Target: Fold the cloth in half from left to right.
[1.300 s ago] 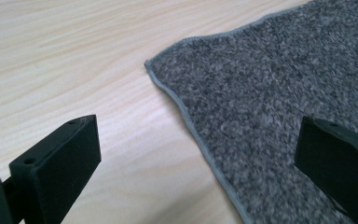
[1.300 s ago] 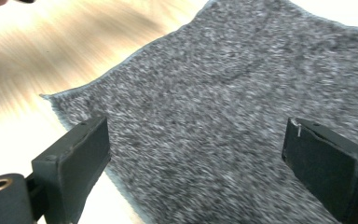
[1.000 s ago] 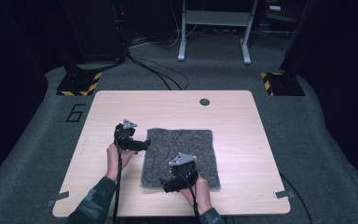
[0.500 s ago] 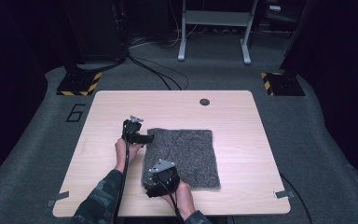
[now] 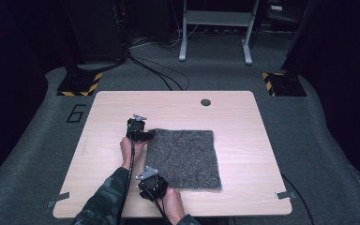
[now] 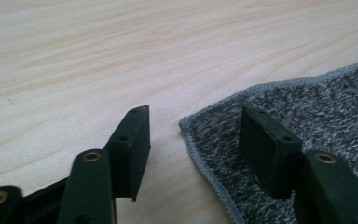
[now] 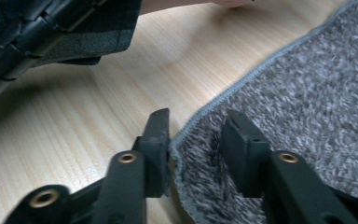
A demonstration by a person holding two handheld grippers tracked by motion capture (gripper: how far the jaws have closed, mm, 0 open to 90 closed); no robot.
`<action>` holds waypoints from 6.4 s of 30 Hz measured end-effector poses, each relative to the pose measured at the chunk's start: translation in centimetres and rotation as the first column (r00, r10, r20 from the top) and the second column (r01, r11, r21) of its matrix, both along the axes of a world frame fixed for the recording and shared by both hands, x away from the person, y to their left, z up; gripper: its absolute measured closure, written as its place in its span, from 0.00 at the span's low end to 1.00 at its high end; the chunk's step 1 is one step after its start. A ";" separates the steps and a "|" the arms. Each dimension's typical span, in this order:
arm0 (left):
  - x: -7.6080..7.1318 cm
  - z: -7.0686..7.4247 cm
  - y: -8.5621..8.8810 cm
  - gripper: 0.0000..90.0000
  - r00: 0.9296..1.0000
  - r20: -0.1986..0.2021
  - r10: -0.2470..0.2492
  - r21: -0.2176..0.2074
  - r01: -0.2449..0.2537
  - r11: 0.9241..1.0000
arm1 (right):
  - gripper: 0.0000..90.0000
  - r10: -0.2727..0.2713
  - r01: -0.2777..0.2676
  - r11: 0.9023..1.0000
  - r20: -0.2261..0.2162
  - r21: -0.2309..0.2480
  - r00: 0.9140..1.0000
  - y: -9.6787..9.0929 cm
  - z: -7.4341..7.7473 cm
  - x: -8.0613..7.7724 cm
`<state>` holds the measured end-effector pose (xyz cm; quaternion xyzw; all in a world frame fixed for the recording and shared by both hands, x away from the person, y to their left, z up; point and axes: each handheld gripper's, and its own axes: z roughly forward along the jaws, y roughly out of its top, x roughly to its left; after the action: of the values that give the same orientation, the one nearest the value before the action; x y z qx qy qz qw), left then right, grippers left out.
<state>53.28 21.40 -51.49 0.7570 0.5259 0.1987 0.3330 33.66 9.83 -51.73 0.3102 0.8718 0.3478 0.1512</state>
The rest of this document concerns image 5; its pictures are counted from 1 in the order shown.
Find white metal desk frame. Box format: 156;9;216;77
178;0;261;66

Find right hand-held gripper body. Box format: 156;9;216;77
135;165;171;202

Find grey tape strip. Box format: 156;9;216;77
45;191;71;210
275;190;297;201

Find person's right hand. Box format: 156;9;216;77
159;187;188;225

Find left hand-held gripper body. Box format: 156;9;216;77
126;113;148;142

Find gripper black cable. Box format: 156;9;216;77
142;187;173;225
115;139;137;225

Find white floor cables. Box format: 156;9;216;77
129;22;201;50

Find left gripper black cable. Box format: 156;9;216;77
115;139;137;225

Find black stand base yellow stripes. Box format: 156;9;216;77
56;70;103;98
261;71;308;98

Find black floor cables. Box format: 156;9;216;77
127;51;191;92

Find black cabinet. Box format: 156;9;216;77
63;0;129;65

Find grey felt cloth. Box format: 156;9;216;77
143;127;224;192

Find black floor cable beside table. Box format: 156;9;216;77
280;172;315;225

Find person's left hand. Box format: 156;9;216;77
119;136;148;171

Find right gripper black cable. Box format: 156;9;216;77
142;187;173;225

